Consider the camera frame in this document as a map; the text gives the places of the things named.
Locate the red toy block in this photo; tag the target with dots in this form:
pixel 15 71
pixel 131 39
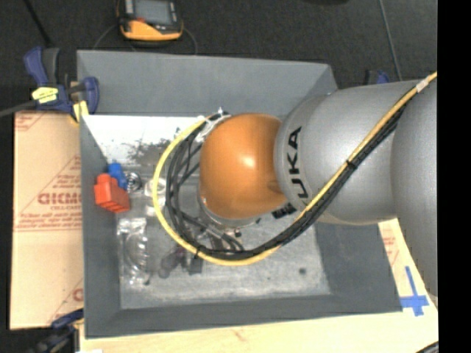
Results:
pixel 110 195

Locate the clear glass thing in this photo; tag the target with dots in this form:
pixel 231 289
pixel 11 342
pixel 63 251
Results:
pixel 134 180

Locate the blue toy block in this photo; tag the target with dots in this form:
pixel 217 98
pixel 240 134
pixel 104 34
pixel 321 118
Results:
pixel 116 171

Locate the clear plastic cup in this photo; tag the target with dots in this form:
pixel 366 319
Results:
pixel 154 191

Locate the brown cardboard board red print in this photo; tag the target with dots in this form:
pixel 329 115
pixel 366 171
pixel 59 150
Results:
pixel 44 197

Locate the clear plastic packet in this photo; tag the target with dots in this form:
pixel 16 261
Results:
pixel 133 248

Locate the grey metal bin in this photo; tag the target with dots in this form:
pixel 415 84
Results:
pixel 206 83

